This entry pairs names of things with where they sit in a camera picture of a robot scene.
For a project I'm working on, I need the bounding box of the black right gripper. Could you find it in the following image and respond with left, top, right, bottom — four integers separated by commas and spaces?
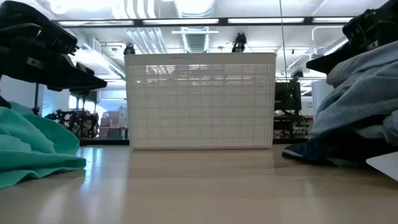
306, 0, 398, 75

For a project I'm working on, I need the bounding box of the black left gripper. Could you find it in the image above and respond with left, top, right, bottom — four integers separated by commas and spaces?
0, 0, 108, 98

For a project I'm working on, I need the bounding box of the grey-blue cloth garment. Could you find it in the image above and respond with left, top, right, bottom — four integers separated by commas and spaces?
309, 40, 398, 147

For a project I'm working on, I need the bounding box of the teal cloth garment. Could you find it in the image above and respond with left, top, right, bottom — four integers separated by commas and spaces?
0, 101, 87, 190

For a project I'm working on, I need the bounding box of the thin black stand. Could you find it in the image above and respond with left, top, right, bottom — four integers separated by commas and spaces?
32, 82, 41, 116

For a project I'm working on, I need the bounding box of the brown cardboard box stack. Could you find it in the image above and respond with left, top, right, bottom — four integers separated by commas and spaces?
98, 107, 129, 140

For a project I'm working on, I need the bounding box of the black equipment box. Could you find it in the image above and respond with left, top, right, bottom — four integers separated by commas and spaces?
274, 79, 303, 116

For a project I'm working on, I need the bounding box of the black hanging device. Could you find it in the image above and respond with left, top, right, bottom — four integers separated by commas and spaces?
231, 30, 248, 53
123, 42, 136, 56

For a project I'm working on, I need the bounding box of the cluttered equipment shelf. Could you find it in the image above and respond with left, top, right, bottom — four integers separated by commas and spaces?
273, 114, 313, 140

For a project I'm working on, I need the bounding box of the white paper tag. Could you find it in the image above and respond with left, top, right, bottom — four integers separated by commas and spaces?
366, 151, 398, 182

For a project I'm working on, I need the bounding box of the white perforated plastic basket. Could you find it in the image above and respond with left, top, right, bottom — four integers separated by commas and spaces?
124, 52, 277, 151

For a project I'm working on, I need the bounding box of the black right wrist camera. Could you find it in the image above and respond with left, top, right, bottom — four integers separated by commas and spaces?
341, 8, 379, 50

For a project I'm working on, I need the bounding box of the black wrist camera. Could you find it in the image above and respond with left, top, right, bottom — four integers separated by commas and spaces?
46, 28, 80, 57
341, 8, 379, 50

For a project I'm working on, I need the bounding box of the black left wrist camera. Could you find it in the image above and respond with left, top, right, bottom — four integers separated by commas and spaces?
46, 28, 80, 57

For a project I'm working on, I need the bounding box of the thin hanging grey cable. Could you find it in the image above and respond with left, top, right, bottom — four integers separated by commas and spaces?
279, 0, 289, 82

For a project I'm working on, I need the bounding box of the black aluminium table frame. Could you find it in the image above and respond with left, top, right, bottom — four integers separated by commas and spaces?
79, 138, 308, 146

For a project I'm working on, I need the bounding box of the black overhead frame bar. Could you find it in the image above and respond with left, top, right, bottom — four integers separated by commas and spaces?
52, 17, 354, 27

